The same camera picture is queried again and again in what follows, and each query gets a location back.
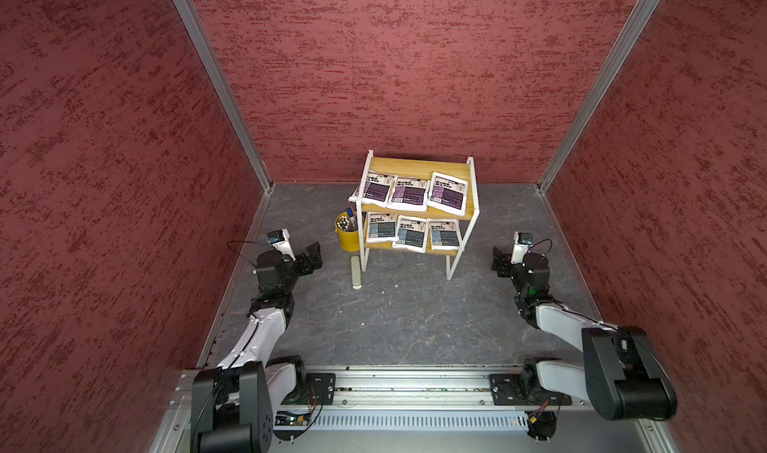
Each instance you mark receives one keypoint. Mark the grey coffee bag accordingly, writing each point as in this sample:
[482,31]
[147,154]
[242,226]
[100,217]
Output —
[381,228]
[444,234]
[411,234]

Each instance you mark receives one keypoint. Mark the beige eraser case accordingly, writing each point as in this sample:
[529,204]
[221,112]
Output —
[356,272]

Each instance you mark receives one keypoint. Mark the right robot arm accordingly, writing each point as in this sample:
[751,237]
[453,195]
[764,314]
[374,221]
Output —
[619,375]

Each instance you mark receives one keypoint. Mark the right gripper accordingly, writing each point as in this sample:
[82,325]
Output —
[500,261]

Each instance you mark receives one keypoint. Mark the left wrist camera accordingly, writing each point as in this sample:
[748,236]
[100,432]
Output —
[279,239]

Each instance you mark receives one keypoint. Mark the wooden two-tier shelf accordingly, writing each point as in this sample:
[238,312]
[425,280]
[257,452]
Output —
[419,170]

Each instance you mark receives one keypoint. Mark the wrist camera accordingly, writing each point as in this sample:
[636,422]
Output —
[279,239]
[522,242]

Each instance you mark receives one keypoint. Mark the yellow pen cup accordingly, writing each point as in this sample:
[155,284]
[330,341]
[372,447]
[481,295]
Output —
[347,231]

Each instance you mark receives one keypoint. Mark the grey coffee bag bottom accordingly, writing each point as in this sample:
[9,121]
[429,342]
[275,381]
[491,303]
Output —
[444,234]

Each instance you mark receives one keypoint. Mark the purple coffee bag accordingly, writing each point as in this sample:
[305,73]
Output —
[409,194]
[448,194]
[378,189]

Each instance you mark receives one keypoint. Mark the aluminium rail frame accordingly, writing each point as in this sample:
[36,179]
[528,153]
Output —
[470,398]

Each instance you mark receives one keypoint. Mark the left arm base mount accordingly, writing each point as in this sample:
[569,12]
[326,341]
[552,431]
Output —
[305,387]

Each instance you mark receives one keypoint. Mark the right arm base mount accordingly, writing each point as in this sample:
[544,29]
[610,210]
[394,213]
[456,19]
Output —
[520,389]

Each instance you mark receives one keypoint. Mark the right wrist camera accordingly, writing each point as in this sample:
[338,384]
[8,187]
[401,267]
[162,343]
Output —
[522,242]

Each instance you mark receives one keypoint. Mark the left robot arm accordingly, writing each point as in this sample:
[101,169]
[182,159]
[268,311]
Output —
[235,404]

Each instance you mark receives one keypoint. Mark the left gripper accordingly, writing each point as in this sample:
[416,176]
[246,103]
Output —
[302,259]

